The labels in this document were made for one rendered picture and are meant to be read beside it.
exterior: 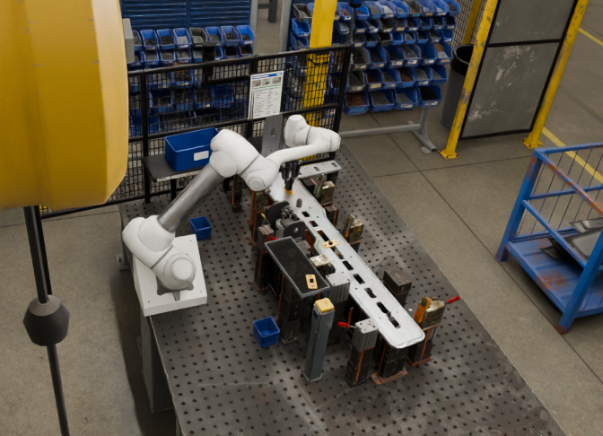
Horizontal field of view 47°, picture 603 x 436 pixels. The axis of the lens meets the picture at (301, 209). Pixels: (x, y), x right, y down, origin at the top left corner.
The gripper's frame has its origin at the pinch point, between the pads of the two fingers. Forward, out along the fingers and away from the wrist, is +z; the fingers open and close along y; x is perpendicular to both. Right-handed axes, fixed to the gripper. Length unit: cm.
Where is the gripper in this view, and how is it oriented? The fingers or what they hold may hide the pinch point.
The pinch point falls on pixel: (289, 183)
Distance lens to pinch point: 378.0
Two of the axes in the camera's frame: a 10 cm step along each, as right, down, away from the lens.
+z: -1.0, 7.9, 6.0
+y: 8.8, -2.1, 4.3
